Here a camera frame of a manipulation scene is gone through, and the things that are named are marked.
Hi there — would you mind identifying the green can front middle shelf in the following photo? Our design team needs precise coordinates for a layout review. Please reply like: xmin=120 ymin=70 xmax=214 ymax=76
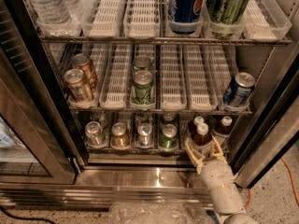
xmin=132 ymin=70 xmax=154 ymax=105

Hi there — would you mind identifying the clear water bottle red label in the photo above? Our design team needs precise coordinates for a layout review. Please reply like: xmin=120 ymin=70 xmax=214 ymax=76
xmin=30 ymin=0 xmax=71 ymax=24

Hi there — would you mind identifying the glass fridge door left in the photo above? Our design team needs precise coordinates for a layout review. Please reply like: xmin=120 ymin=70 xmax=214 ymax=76
xmin=0 ymin=0 xmax=76 ymax=184

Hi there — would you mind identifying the clear plastic wrap bundle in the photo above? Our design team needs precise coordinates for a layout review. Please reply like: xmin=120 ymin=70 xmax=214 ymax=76
xmin=108 ymin=202 xmax=215 ymax=224

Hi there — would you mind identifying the green can rear middle shelf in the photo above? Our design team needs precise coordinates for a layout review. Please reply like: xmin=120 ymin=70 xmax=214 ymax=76
xmin=132 ymin=55 xmax=152 ymax=73

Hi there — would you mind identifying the gold can front middle shelf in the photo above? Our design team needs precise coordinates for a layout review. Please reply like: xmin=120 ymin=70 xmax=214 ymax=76
xmin=64 ymin=68 xmax=93 ymax=102

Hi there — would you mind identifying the orange cable on floor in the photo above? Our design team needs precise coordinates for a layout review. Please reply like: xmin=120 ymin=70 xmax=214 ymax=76
xmin=243 ymin=158 xmax=297 ymax=210

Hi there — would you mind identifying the gold can shelf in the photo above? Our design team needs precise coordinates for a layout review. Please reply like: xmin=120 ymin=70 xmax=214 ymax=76
xmin=64 ymin=68 xmax=93 ymax=102
xmin=71 ymin=53 xmax=97 ymax=91
xmin=111 ymin=122 xmax=129 ymax=148

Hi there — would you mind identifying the green can shelf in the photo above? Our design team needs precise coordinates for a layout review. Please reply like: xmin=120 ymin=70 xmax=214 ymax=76
xmin=132 ymin=70 xmax=154 ymax=105
xmin=160 ymin=124 xmax=178 ymax=149
xmin=206 ymin=0 xmax=249 ymax=38
xmin=132 ymin=55 xmax=152 ymax=73

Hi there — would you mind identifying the gold can rear middle shelf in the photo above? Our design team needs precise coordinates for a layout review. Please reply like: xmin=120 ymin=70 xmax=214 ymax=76
xmin=71 ymin=53 xmax=97 ymax=91

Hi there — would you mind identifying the blue Pepsi can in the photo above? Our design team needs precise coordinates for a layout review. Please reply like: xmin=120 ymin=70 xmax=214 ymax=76
xmin=167 ymin=0 xmax=204 ymax=35

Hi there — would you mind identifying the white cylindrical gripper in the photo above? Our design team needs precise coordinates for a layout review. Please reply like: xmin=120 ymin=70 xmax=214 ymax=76
xmin=185 ymin=137 xmax=244 ymax=215

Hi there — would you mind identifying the silver green can bottom left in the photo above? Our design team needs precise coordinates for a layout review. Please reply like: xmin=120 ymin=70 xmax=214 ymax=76
xmin=85 ymin=121 xmax=105 ymax=146

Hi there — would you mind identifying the brown bottle behind left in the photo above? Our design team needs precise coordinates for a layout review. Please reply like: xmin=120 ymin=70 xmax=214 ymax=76
xmin=187 ymin=116 xmax=205 ymax=137

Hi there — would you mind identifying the open fridge door right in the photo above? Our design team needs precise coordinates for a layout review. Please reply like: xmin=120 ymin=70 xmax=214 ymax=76
xmin=233 ymin=0 xmax=299 ymax=189

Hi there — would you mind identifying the green can bottom shelf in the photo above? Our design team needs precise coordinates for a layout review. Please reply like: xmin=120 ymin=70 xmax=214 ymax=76
xmin=160 ymin=124 xmax=178 ymax=149

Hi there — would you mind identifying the stainless steel fridge cabinet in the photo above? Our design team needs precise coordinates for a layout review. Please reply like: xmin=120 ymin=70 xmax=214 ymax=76
xmin=1 ymin=0 xmax=292 ymax=209

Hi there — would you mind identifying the green can top shelf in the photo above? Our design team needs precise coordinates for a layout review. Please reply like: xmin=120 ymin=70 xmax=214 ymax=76
xmin=206 ymin=0 xmax=249 ymax=38

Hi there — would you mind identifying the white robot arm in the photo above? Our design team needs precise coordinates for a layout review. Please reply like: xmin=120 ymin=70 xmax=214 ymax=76
xmin=185 ymin=137 xmax=259 ymax=224

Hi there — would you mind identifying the silver can bottom shelf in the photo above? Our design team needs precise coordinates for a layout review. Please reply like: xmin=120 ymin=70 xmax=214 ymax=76
xmin=137 ymin=123 xmax=152 ymax=146

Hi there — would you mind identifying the brown bottle white cap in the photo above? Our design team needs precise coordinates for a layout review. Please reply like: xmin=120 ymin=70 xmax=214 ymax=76
xmin=213 ymin=116 xmax=233 ymax=147
xmin=191 ymin=123 xmax=213 ymax=156

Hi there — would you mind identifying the blue can middle shelf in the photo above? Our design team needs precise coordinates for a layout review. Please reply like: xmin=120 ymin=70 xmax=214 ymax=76
xmin=222 ymin=72 xmax=255 ymax=107

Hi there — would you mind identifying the black cable on floor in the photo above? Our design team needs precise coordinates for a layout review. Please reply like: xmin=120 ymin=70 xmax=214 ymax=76
xmin=0 ymin=204 xmax=58 ymax=224

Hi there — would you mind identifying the gold can bottom shelf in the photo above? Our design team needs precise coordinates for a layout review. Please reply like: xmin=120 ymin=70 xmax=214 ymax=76
xmin=111 ymin=122 xmax=129 ymax=148

